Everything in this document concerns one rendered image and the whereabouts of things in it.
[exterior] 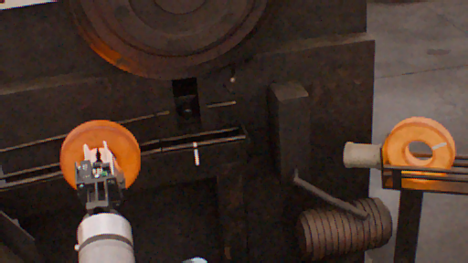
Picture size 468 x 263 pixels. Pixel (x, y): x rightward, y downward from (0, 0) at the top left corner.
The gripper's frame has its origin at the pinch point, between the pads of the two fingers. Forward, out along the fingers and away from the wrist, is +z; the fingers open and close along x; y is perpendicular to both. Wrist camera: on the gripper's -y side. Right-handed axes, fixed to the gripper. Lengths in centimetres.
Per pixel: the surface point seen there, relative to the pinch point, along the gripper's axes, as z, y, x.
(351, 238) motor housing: -7, -36, -52
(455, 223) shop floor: 28, -97, -114
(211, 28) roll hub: 14.8, 13.4, -25.5
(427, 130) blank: -3, -8, -68
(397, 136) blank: 1, -12, -63
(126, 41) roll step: 19.1, 10.5, -8.5
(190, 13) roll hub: 16.7, 16.5, -21.8
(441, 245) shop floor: 19, -95, -103
